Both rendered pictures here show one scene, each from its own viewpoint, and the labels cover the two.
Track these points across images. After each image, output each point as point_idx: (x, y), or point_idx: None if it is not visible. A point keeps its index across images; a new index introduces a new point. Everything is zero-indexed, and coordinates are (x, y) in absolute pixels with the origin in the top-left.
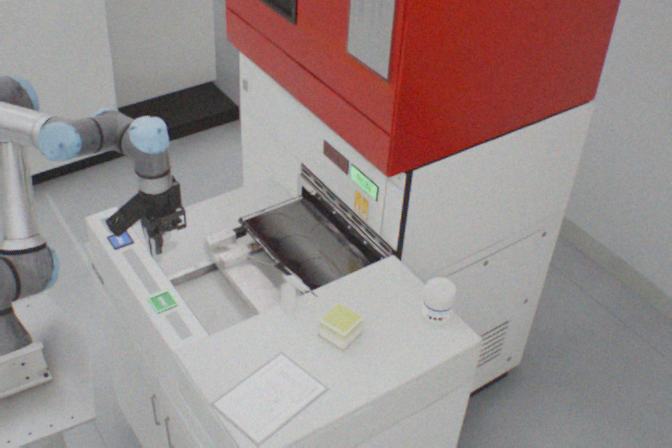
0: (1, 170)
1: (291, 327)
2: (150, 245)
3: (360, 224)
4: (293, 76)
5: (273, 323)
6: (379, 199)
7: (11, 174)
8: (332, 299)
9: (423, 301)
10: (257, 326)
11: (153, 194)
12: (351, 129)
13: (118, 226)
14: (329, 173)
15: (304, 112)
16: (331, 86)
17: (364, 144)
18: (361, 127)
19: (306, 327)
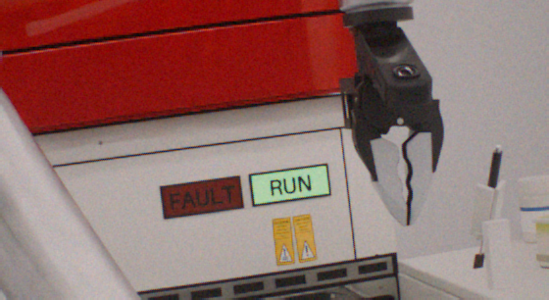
0: (24, 157)
1: (539, 283)
2: (399, 177)
3: (299, 282)
4: (87, 76)
5: (524, 291)
6: (334, 186)
7: (48, 164)
8: (482, 274)
9: (540, 209)
10: (528, 297)
11: (408, 6)
12: (276, 63)
13: (426, 71)
14: (190, 248)
15: (86, 175)
16: (206, 20)
17: (316, 67)
18: (301, 40)
19: (542, 277)
